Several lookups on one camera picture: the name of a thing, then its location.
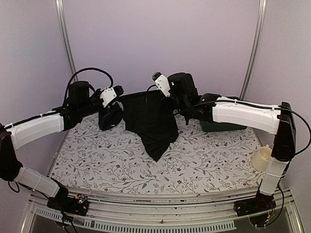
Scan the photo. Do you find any black striped underwear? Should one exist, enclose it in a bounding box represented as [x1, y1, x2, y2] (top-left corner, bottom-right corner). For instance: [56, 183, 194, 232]
[120, 90, 179, 162]

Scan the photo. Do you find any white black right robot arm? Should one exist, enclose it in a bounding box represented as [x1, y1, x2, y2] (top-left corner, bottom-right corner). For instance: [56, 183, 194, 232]
[153, 73, 296, 216]

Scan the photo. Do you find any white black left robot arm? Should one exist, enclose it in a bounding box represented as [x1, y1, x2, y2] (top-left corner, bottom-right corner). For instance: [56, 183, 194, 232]
[0, 81, 124, 211]

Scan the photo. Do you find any dark navy underwear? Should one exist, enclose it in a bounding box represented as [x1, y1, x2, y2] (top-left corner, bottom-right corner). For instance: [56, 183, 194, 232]
[98, 102, 123, 131]

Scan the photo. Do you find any green compartment organizer box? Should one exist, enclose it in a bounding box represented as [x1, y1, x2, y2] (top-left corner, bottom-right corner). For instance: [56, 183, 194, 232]
[200, 121, 247, 133]

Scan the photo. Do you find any floral tablecloth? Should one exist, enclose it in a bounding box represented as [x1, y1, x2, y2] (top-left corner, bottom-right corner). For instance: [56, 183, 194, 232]
[50, 115, 264, 195]

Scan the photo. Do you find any cream plastic cup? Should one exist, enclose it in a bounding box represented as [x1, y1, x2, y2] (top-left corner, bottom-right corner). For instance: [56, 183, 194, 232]
[251, 144, 272, 172]

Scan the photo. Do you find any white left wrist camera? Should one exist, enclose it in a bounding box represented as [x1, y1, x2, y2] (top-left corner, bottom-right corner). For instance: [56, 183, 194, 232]
[100, 85, 124, 108]

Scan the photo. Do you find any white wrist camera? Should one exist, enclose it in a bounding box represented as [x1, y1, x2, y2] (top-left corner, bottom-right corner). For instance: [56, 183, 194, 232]
[100, 85, 124, 108]
[152, 72, 171, 98]

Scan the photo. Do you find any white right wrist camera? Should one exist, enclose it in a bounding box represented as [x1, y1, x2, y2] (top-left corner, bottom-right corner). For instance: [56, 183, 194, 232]
[152, 72, 171, 98]

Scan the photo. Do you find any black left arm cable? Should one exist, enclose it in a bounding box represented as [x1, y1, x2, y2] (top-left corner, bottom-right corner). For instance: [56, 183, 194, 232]
[63, 67, 114, 107]

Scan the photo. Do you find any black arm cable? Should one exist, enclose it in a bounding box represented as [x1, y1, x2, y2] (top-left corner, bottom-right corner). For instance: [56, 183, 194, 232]
[145, 84, 311, 156]
[63, 67, 114, 107]

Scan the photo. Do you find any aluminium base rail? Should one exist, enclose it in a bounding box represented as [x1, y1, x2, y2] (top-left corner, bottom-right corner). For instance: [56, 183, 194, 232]
[20, 188, 304, 233]

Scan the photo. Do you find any right aluminium frame post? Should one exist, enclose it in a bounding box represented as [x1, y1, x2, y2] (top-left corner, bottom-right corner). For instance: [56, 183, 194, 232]
[240, 0, 267, 100]

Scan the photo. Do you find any aluminium frame post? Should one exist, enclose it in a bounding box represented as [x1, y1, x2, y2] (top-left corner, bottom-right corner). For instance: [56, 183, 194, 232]
[55, 0, 76, 74]
[240, 0, 267, 100]

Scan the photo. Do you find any left aluminium frame post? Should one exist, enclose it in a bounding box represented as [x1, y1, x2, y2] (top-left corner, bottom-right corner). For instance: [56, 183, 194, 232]
[55, 0, 76, 74]

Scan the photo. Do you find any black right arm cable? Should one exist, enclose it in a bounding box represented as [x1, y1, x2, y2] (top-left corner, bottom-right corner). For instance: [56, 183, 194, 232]
[145, 84, 311, 156]

